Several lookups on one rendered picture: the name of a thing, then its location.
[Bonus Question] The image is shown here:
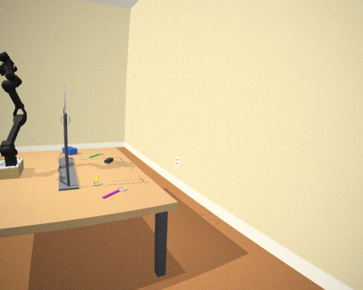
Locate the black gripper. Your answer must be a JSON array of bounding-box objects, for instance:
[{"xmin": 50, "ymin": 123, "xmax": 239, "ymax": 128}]
[{"xmin": 0, "ymin": 52, "xmax": 17, "ymax": 72}]

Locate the grey wire course on two posts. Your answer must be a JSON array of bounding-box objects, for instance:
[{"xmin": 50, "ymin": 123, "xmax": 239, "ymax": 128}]
[{"xmin": 58, "ymin": 89, "xmax": 80, "ymax": 191}]

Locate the blue block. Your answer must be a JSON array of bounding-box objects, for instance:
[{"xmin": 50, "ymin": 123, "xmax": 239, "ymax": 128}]
[{"xmin": 62, "ymin": 146, "xmax": 77, "ymax": 155}]

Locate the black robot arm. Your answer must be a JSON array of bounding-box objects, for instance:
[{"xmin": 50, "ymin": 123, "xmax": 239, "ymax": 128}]
[{"xmin": 0, "ymin": 63, "xmax": 27, "ymax": 166}]

